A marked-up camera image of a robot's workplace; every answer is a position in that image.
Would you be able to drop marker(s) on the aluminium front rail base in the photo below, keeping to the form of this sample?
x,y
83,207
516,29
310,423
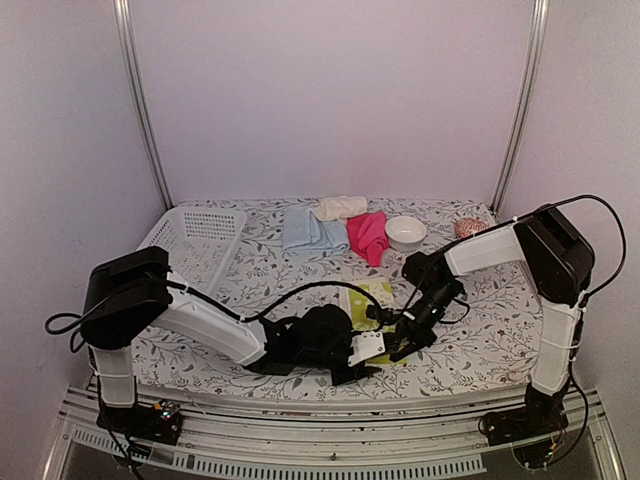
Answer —
x,y
230,437

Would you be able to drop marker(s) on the cream rolled towel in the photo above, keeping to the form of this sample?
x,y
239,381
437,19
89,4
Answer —
x,y
340,208

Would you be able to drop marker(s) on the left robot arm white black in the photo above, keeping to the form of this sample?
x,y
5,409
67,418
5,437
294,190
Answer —
x,y
127,295

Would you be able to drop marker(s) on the green crocodile pattern towel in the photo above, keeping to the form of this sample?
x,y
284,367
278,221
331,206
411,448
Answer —
x,y
355,303

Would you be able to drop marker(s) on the floral patterned table mat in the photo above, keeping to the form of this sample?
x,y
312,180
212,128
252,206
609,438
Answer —
x,y
488,341

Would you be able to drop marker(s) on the white ceramic bowl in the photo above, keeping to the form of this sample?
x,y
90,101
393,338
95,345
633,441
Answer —
x,y
404,233

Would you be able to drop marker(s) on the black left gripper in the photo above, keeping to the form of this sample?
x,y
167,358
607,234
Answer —
x,y
361,374

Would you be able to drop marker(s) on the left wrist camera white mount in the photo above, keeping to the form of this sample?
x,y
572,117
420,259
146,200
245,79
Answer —
x,y
366,345

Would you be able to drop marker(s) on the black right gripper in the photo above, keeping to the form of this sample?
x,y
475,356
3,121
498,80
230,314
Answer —
x,y
420,337

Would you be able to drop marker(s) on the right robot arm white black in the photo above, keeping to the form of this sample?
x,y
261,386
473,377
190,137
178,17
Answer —
x,y
559,261

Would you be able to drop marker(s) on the red white patterned ball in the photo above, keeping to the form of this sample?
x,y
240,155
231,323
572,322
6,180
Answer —
x,y
468,226

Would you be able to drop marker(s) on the aluminium frame post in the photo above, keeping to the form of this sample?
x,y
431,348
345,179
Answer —
x,y
124,25
531,67

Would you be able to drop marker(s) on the left aluminium frame post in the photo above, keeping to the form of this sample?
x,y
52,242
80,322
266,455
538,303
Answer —
x,y
124,25

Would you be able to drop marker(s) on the pink towel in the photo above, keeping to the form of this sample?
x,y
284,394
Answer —
x,y
367,236

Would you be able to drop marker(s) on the right aluminium frame post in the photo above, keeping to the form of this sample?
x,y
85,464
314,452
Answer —
x,y
531,67

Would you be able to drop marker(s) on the light blue towel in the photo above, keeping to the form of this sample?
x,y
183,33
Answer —
x,y
302,231

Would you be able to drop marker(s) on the white plastic basket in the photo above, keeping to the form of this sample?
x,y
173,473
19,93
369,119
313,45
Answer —
x,y
201,242

